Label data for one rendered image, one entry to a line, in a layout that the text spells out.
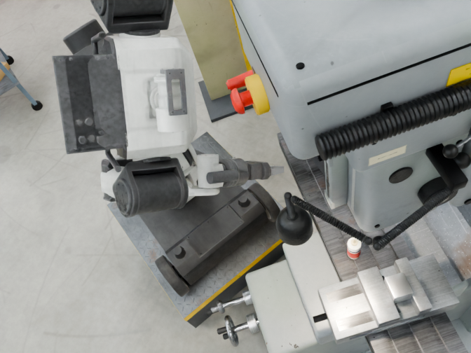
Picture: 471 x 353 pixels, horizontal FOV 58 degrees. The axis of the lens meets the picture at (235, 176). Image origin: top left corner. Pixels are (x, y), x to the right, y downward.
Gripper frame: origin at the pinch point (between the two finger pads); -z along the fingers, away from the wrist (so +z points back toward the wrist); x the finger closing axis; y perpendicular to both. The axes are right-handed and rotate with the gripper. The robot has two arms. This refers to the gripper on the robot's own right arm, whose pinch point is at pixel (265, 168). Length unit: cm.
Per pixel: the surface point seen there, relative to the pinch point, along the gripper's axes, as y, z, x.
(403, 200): 0, 17, 61
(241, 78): 24, 47, 48
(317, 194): -10.0, -17.9, 7.0
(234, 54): 57, -79, -120
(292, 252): -29.7, -8.3, 4.3
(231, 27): 71, -69, -108
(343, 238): -22.6, -15.9, 20.2
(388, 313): -35, -3, 45
